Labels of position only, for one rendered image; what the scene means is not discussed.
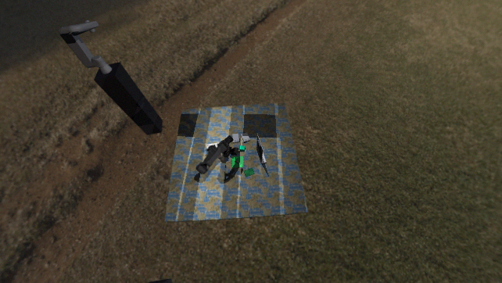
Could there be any green flat square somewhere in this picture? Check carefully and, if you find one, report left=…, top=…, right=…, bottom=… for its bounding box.
left=231, top=156, right=244, bottom=168

